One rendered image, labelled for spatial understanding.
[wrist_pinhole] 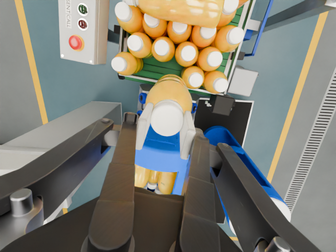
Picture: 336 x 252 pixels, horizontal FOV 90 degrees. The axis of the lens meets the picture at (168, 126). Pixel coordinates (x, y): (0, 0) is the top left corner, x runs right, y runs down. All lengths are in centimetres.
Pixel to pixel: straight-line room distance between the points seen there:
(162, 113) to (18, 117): 222
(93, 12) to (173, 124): 45
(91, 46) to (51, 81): 146
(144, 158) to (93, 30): 38
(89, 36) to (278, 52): 159
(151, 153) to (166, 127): 26
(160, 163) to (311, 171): 219
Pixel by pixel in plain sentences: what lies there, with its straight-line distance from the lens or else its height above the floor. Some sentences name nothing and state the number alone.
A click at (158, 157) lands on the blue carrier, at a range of 46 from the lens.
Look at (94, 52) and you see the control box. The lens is 57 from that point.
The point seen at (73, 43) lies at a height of 111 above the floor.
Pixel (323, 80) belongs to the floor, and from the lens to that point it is 212.
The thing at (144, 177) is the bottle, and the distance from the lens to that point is 61.
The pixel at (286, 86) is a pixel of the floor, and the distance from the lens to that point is 194.
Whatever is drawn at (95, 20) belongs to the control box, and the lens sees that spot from 58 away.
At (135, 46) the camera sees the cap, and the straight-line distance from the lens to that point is 51.
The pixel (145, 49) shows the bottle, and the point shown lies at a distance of 55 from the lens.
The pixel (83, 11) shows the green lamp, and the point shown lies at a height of 111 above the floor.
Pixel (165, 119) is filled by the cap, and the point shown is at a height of 144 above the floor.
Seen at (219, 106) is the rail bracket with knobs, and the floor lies 100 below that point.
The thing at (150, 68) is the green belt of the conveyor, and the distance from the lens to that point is 73.
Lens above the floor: 162
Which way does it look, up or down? 69 degrees down
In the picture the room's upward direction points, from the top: 174 degrees counter-clockwise
